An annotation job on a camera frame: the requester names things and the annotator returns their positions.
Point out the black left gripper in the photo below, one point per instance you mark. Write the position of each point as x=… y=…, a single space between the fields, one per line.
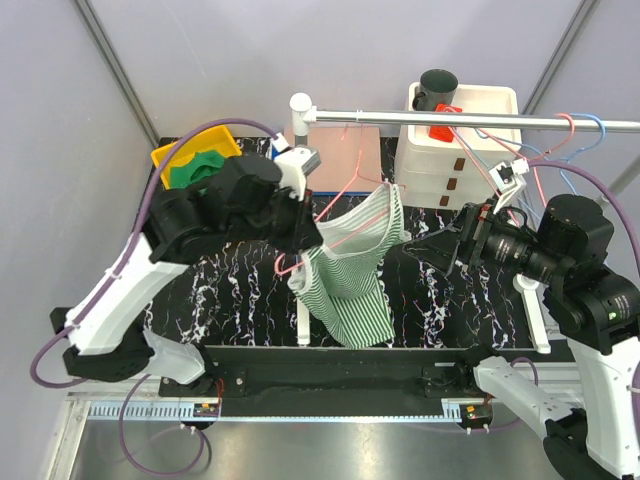
x=305 y=233

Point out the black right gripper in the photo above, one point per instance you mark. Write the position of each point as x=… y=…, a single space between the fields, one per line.
x=439 y=248

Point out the green white striped tank top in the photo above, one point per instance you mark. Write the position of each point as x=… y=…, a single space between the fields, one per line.
x=338 y=281

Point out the light blue wire hanger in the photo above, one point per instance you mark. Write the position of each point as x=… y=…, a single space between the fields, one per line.
x=507 y=144

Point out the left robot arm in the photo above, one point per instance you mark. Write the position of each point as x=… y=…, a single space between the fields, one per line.
x=249 y=199

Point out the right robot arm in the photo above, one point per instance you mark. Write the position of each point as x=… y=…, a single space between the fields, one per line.
x=596 y=309

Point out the white drawer unit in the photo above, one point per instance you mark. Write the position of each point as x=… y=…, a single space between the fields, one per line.
x=435 y=174

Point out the black marbled mat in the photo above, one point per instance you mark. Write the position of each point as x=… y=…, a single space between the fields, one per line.
x=235 y=298

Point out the blue framed pink board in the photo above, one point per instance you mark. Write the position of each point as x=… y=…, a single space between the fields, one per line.
x=340 y=148

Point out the white rack foot bar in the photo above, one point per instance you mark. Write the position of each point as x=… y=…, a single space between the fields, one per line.
x=302 y=324

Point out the yellow plastic bin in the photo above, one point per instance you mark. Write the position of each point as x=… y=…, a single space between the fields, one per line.
x=218 y=138

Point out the red plastic block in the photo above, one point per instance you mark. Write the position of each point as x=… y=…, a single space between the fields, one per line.
x=443 y=133

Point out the dark grey mug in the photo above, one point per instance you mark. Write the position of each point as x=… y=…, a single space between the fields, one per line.
x=436 y=87

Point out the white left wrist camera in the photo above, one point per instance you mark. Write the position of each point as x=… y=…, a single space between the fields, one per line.
x=295 y=165

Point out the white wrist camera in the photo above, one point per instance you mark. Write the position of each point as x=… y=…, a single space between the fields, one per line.
x=295 y=165
x=509 y=180

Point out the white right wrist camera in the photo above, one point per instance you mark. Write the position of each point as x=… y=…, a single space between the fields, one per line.
x=509 y=180

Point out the metal clothes rail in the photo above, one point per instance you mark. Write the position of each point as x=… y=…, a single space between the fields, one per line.
x=472 y=120

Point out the white grey rack post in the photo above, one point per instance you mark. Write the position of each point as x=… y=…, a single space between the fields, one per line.
x=302 y=115

